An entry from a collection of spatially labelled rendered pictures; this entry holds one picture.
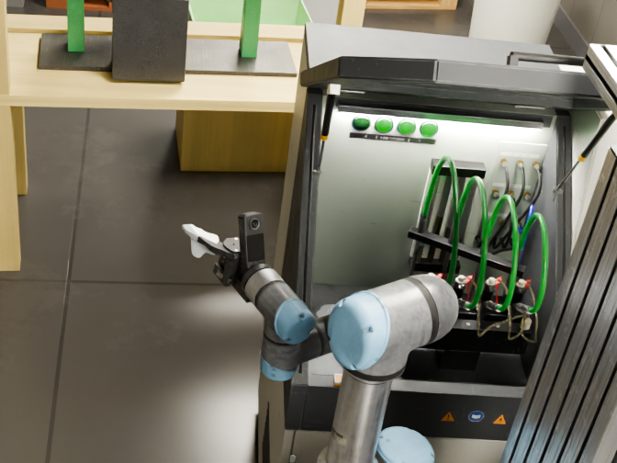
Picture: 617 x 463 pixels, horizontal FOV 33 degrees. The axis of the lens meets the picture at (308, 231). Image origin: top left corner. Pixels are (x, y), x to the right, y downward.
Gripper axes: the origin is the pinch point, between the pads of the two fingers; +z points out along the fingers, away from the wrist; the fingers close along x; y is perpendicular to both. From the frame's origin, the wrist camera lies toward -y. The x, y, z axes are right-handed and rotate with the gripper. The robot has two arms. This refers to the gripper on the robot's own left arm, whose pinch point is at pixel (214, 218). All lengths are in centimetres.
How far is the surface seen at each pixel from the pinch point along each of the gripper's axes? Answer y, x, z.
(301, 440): 66, 34, -10
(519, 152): -1, 99, 9
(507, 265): 24, 91, -7
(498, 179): 9, 97, 11
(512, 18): 65, 339, 237
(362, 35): -15, 73, 54
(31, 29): 57, 44, 214
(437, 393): 43, 59, -26
